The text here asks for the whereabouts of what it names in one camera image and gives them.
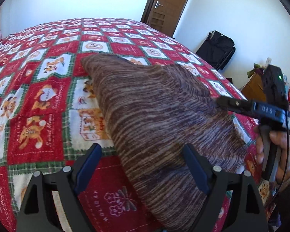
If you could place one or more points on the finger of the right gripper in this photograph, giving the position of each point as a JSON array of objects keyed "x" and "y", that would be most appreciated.
[{"x": 242, "y": 107}]

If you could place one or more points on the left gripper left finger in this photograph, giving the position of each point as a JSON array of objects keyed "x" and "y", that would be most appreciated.
[{"x": 38, "y": 212}]

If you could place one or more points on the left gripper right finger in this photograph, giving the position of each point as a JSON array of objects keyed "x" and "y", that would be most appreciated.
[{"x": 246, "y": 211}]

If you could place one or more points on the brown knitted sweater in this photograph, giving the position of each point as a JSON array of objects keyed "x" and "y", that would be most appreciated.
[{"x": 151, "y": 112}]

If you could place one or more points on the person's right hand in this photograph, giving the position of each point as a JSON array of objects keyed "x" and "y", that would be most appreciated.
[{"x": 282, "y": 139}]

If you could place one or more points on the wooden desk with drawers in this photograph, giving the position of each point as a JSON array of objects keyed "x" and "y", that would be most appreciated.
[{"x": 253, "y": 89}]

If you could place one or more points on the pile of items on desk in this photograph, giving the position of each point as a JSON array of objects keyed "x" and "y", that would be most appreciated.
[{"x": 259, "y": 68}]

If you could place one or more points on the black folded stroller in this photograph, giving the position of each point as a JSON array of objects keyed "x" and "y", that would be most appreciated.
[{"x": 217, "y": 50}]

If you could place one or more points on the red patchwork bed cover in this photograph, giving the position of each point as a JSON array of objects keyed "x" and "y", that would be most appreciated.
[{"x": 49, "y": 115}]

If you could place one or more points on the brown wooden door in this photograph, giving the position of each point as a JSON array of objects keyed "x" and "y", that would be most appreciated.
[{"x": 163, "y": 15}]

